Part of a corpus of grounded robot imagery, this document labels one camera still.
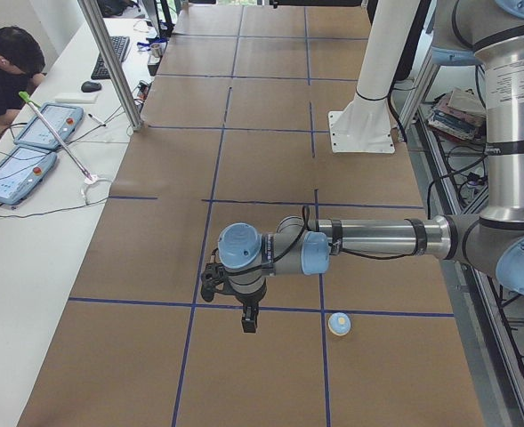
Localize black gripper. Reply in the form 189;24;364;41
237;291;264;334

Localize blue yellow call bell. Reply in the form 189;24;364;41
327;312;351;336

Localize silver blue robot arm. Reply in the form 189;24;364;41
201;1;524;333

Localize black marker pen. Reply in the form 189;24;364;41
87;113;107;127

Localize lower blue teach pendant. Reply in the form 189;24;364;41
0;146;57;205

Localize blue teach pendant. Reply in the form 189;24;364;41
13;102;85;150
0;146;57;205

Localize upper blue teach pendant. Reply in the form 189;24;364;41
13;102;85;150

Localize black computer mouse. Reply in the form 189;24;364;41
80;81;102;93

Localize stack of books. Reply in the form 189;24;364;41
427;88;487;141

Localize black keyboard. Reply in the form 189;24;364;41
91;35;131;81

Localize long metal rod green tip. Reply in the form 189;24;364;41
19;91;99;185

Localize seated person in black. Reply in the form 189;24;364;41
0;26;45;137

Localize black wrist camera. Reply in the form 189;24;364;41
200;262;226;302

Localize white camera post with base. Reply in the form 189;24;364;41
328;0;430;154

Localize aluminium frame post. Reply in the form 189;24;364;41
77;0;143;132

